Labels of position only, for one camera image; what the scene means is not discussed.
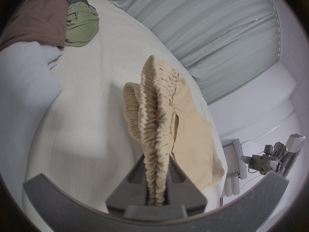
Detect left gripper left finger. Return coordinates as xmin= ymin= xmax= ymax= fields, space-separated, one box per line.
xmin=105 ymin=154 xmax=149 ymax=213

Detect tan shorts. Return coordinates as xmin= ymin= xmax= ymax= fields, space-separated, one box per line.
xmin=123 ymin=55 xmax=225 ymax=207

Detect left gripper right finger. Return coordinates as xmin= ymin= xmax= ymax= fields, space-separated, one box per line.
xmin=165 ymin=152 xmax=208 ymax=213

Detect green garment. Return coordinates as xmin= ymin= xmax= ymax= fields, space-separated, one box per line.
xmin=65 ymin=2 xmax=100 ymax=48

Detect bed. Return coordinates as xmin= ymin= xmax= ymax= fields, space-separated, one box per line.
xmin=0 ymin=0 xmax=229 ymax=218

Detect brown garment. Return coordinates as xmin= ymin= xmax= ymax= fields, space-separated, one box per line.
xmin=0 ymin=0 xmax=69 ymax=49

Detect white garment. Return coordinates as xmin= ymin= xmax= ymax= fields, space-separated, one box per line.
xmin=0 ymin=41 xmax=63 ymax=135

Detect pale green curtain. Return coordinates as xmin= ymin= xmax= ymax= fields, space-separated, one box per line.
xmin=106 ymin=0 xmax=283 ymax=106

